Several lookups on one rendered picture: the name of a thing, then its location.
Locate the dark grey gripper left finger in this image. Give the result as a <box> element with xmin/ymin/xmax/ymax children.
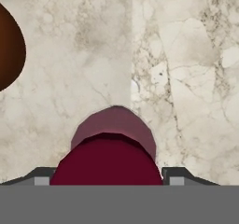
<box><xmin>0</xmin><ymin>166</ymin><xmax>58</xmax><ymax>187</ymax></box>

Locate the brown round stool seat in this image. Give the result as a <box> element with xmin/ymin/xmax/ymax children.
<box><xmin>0</xmin><ymin>3</ymin><xmax>27</xmax><ymax>92</ymax></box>

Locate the dark red drink bottle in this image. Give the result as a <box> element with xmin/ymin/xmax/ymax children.
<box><xmin>49</xmin><ymin>105</ymin><xmax>164</xmax><ymax>187</ymax></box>

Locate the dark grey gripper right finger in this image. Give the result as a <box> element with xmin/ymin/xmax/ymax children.
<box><xmin>161</xmin><ymin>166</ymin><xmax>220</xmax><ymax>187</ymax></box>

